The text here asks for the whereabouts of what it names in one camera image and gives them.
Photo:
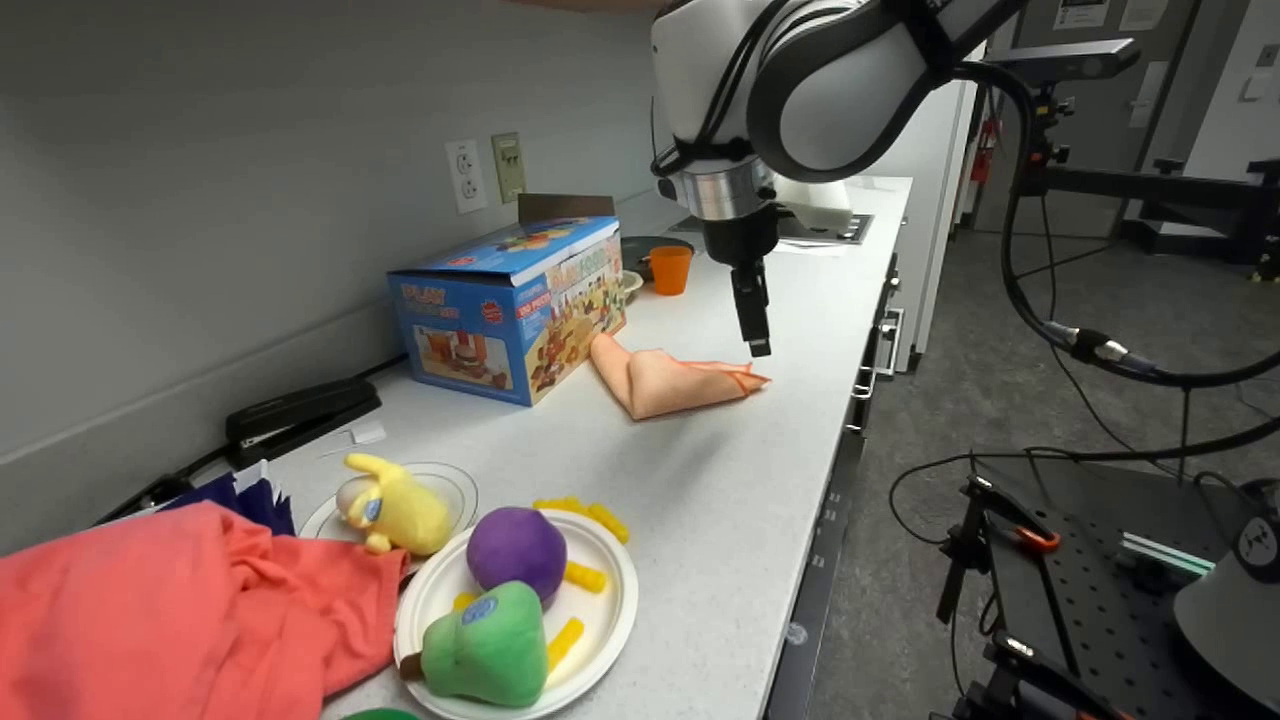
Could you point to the green plush pear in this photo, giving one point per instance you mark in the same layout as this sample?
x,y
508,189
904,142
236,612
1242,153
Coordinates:
x,y
489,644

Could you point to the black stereo camera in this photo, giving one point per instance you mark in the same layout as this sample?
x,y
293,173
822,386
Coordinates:
x,y
1064,60

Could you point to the green round object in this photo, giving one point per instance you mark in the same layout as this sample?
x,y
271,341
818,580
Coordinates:
x,y
384,715

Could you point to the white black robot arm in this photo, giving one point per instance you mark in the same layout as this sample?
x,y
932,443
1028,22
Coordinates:
x,y
852,93

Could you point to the dark bowl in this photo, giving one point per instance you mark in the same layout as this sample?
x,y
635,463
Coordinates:
x,y
639,245

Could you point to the white wall outlet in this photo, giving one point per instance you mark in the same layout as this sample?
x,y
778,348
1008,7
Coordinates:
x,y
469,173

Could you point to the coral red cloth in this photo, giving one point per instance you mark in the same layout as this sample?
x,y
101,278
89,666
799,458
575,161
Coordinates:
x,y
144,612

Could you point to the black camera stand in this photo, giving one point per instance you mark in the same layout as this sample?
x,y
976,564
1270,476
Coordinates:
x,y
1145,186

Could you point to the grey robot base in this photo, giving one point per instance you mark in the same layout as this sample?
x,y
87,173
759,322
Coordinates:
x,y
1235,612

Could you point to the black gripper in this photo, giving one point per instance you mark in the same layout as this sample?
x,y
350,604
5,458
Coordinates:
x,y
740,237

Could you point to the blue toy cardboard box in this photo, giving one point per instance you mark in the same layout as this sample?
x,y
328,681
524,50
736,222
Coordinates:
x,y
503,313

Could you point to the dark blue cloth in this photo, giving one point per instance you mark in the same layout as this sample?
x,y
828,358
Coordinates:
x,y
252,499

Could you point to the clear plastic plate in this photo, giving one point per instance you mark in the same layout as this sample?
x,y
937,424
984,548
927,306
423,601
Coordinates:
x,y
453,487

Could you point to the green tape strip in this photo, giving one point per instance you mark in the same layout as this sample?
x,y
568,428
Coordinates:
x,y
1166,554

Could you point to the beige wall switch plate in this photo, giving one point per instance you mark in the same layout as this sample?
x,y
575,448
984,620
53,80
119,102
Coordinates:
x,y
508,165

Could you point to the black perforated table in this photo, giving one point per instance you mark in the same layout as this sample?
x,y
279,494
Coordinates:
x,y
1104,601

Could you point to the yellow plush toy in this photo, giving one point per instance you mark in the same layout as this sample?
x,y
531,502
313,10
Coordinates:
x,y
404,514

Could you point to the brown flat board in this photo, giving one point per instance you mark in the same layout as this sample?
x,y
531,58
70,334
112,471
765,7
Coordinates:
x,y
565,204

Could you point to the yellow toy fry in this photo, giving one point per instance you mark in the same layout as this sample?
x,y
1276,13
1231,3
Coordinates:
x,y
464,601
608,520
560,505
587,577
565,643

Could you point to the black stapler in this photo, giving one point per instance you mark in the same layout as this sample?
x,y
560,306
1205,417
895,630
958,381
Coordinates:
x,y
303,410

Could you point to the purple plush ball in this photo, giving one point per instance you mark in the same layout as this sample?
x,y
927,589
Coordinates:
x,y
517,548

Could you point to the white tall cabinet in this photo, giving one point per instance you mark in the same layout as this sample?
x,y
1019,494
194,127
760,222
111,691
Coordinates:
x,y
932,173

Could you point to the white paper plate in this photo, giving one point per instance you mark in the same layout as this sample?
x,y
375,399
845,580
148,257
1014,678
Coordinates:
x,y
603,612

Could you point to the black induction cooktop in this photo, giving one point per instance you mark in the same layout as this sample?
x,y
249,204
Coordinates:
x,y
834,224

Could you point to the red fire extinguisher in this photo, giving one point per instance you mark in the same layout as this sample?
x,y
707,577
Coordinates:
x,y
984,151

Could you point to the orange plastic cup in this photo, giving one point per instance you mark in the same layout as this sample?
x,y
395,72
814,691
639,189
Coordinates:
x,y
668,269

